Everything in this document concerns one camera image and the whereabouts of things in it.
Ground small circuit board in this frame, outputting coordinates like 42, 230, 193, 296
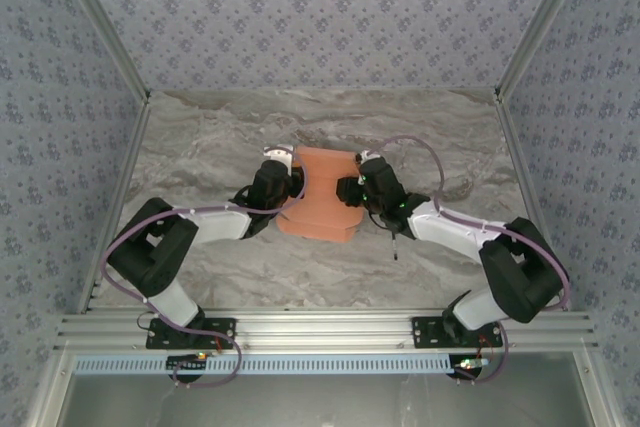
166, 354, 210, 372
452, 356, 489, 373

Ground grey metal panel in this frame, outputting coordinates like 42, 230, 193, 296
64, 371, 594, 427

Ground aluminium mounting rail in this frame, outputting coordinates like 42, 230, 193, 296
53, 310, 599, 352

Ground aluminium table side rail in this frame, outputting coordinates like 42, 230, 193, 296
77, 96, 154, 316
494, 96, 571, 312

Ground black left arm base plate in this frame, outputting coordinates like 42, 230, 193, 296
145, 316, 237, 350

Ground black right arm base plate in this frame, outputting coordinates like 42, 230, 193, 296
411, 315, 503, 350

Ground slotted pale blue cable duct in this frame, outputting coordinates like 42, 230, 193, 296
73, 354, 566, 376

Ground aluminium frame post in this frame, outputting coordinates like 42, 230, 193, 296
493, 0, 596, 103
49, 0, 152, 103

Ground aluminium lower frame leg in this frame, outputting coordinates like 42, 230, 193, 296
572, 351, 619, 427
24, 351, 76, 427

